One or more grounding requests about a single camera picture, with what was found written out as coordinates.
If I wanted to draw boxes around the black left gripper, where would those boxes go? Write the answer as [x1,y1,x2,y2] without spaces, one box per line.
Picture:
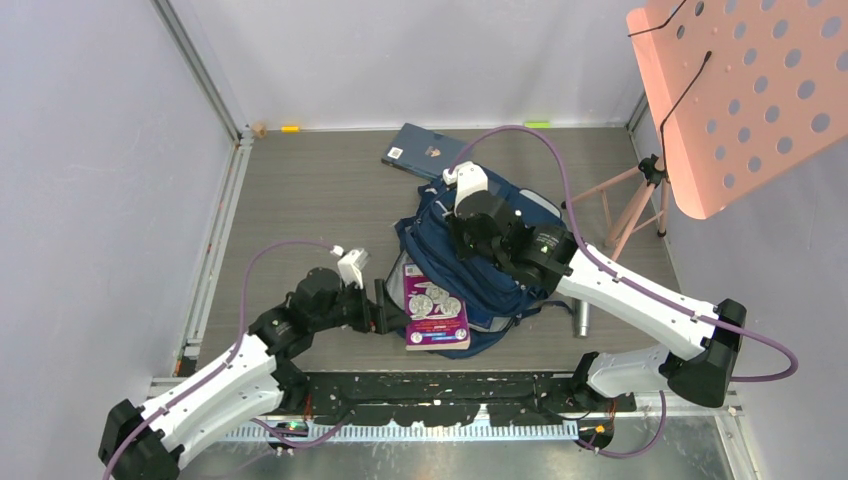
[311,278,411,335]

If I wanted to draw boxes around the purple cartoon book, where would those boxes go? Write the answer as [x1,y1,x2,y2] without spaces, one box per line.
[402,263,470,351]

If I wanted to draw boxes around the navy blue backpack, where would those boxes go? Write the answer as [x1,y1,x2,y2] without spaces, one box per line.
[385,178,573,359]

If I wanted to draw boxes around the dark blue notebook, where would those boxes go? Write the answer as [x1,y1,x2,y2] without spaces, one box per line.
[381,123,467,181]

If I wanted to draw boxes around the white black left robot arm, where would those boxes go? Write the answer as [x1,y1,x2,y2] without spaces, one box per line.
[98,268,410,479]

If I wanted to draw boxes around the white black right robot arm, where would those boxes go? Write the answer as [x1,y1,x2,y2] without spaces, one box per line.
[449,191,747,411]

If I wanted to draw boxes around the silver metal cylinder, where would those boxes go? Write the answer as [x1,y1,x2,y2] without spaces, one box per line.
[573,299,591,338]

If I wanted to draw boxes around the small wooden cube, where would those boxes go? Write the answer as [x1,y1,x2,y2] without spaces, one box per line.
[251,122,268,139]

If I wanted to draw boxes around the pink perforated stand board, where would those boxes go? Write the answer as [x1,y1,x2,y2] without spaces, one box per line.
[626,1,847,220]

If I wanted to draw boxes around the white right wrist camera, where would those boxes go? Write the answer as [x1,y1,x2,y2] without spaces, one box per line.
[442,161,489,209]

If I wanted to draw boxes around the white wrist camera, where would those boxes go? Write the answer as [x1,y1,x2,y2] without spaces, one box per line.
[330,245,370,289]
[442,161,489,209]

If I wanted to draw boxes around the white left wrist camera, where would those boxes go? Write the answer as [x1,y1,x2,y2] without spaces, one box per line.
[330,245,370,289]

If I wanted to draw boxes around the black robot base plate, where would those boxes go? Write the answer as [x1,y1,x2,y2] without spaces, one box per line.
[270,371,636,427]

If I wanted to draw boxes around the black thin stand cable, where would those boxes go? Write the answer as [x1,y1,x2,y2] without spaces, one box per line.
[626,0,714,180]

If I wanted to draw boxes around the aluminium frame rail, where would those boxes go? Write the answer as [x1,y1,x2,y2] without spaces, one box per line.
[150,0,242,143]

